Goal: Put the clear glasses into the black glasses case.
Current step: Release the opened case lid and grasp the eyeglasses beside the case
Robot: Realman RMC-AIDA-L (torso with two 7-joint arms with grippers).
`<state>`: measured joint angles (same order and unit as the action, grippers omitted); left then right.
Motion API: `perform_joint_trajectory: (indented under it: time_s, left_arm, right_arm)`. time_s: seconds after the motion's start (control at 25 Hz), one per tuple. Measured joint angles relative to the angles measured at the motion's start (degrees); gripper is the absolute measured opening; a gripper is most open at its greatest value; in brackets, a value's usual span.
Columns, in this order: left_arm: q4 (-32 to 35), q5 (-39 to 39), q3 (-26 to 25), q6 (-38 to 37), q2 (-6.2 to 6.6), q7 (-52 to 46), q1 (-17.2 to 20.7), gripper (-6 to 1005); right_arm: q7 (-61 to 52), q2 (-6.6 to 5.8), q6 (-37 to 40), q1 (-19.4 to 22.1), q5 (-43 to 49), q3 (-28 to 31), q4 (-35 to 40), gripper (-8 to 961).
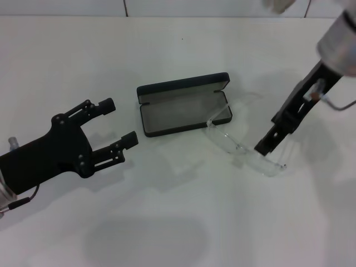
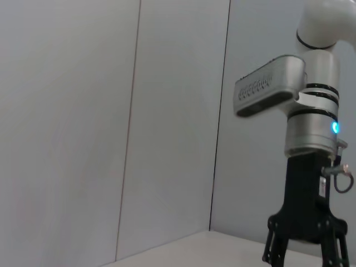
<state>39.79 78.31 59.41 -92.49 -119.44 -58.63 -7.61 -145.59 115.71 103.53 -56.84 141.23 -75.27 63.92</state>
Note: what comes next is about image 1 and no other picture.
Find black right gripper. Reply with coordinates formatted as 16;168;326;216
254;60;343;157

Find black glasses case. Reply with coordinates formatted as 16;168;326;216
136;72;233;138

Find clear white glasses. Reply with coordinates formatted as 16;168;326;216
204;91;289;178

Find silver stud of left gripper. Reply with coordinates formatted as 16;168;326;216
7;135;19;153

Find gripper cable with plug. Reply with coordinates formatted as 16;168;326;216
0;183;42;221
308;79;356;112

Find left gripper cable with plug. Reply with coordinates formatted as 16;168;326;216
0;183;42;221

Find right gripper cable with plug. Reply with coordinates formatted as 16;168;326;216
308;79;356;112

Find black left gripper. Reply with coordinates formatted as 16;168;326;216
0;97;139;195

